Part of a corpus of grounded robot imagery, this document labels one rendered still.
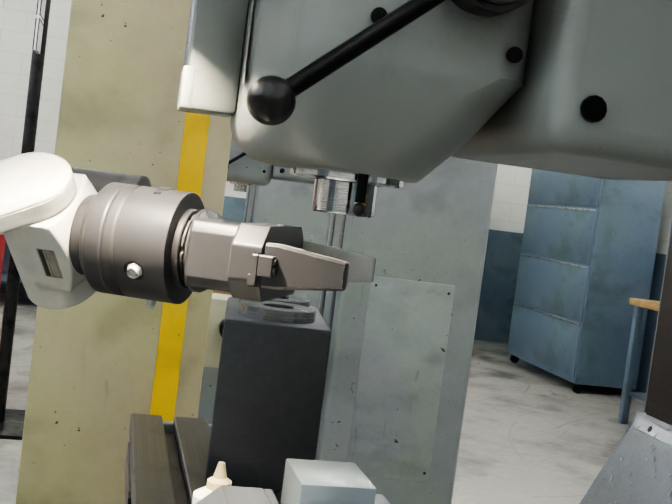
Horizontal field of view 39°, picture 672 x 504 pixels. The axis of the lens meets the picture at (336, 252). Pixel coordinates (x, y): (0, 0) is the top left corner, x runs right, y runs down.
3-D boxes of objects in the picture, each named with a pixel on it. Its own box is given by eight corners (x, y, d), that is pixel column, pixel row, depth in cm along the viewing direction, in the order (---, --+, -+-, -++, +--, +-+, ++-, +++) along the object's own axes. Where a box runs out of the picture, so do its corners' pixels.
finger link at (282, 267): (345, 299, 67) (261, 286, 69) (351, 253, 67) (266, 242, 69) (340, 300, 66) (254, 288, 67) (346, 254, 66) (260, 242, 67)
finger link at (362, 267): (375, 250, 77) (301, 240, 78) (370, 290, 77) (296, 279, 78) (379, 250, 78) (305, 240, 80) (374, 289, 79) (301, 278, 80)
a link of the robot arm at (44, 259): (104, 237, 70) (-35, 217, 72) (133, 335, 77) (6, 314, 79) (162, 143, 78) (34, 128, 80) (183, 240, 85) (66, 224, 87)
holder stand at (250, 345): (203, 484, 107) (225, 306, 106) (210, 434, 129) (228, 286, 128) (311, 494, 108) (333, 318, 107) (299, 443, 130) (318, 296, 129)
